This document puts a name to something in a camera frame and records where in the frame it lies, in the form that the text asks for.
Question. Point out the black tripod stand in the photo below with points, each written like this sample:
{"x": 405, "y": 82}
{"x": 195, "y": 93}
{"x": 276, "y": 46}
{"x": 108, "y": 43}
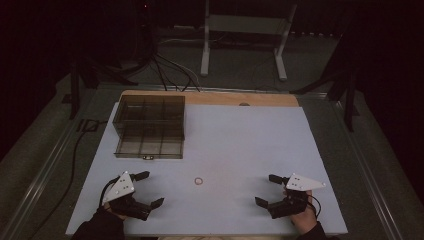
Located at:
{"x": 90, "y": 76}
{"x": 343, "y": 90}

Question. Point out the smoky transparent compartment box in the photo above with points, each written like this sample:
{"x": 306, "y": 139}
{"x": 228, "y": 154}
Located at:
{"x": 150, "y": 126}

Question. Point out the person's right hand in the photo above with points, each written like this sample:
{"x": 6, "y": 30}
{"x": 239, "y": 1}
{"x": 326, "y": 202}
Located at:
{"x": 306, "y": 220}

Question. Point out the person's left hand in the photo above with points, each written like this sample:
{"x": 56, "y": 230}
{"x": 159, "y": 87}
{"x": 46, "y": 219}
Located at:
{"x": 113, "y": 212}

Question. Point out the wooden table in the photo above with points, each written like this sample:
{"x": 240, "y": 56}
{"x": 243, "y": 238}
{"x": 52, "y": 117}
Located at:
{"x": 213, "y": 98}

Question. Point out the white table mat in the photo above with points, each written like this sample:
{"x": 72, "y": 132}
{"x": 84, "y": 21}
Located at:
{"x": 233, "y": 143}

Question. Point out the white metal stand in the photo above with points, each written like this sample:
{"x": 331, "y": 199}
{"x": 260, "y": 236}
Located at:
{"x": 246, "y": 25}

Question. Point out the metal floor rail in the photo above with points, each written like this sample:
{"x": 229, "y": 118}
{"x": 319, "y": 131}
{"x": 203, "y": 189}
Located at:
{"x": 40, "y": 176}
{"x": 366, "y": 173}

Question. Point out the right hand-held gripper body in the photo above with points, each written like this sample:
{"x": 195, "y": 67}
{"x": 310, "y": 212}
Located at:
{"x": 303, "y": 183}

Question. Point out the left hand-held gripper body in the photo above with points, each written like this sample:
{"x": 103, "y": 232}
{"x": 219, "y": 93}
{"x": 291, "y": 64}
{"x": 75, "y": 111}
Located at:
{"x": 120, "y": 186}

